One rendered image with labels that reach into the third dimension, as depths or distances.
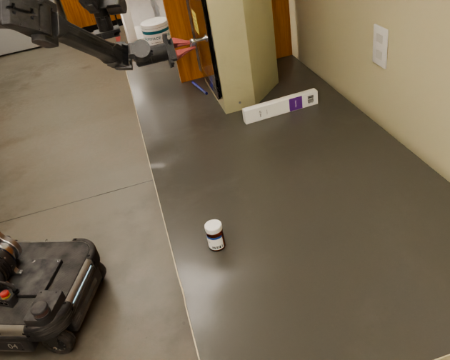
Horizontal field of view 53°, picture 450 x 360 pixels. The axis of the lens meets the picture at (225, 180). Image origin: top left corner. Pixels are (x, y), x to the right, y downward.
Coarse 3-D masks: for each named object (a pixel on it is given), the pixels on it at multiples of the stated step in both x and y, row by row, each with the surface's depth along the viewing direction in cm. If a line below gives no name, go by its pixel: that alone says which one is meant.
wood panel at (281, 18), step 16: (176, 0) 170; (272, 0) 179; (288, 0) 181; (176, 16) 173; (288, 16) 184; (176, 32) 176; (288, 32) 188; (176, 48) 179; (288, 48) 192; (192, 64) 184
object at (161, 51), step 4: (164, 36) 148; (164, 40) 148; (156, 44) 150; (160, 44) 149; (164, 44) 149; (168, 44) 149; (152, 48) 148; (156, 48) 148; (160, 48) 148; (164, 48) 149; (156, 52) 148; (160, 52) 148; (164, 52) 149; (168, 52) 148; (152, 56) 148; (156, 56) 149; (160, 56) 149; (164, 56) 149; (168, 56) 150; (152, 60) 149; (156, 60) 150; (160, 60) 150; (164, 60) 151; (172, 60) 149; (172, 64) 150
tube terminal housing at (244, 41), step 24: (216, 0) 137; (240, 0) 139; (264, 0) 151; (216, 24) 141; (240, 24) 143; (264, 24) 154; (216, 48) 145; (240, 48) 147; (264, 48) 158; (240, 72) 152; (264, 72) 161; (240, 96) 156; (264, 96) 165
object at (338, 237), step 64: (192, 128) 154; (256, 128) 148; (320, 128) 142; (192, 192) 125; (256, 192) 120; (320, 192) 116; (384, 192) 112; (448, 192) 109; (192, 256) 104; (256, 256) 101; (320, 256) 99; (384, 256) 96; (448, 256) 93; (192, 320) 90; (256, 320) 88; (320, 320) 86; (384, 320) 84; (448, 320) 82
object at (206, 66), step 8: (192, 0) 153; (200, 0) 138; (192, 8) 158; (200, 8) 142; (192, 16) 163; (200, 16) 147; (192, 24) 168; (200, 24) 151; (208, 24) 141; (200, 32) 155; (208, 32) 142; (208, 40) 144; (200, 48) 165; (208, 48) 148; (200, 56) 171; (208, 56) 153; (200, 64) 177; (208, 64) 158; (208, 72) 162; (208, 80) 168; (216, 80) 152; (216, 88) 153; (216, 96) 158
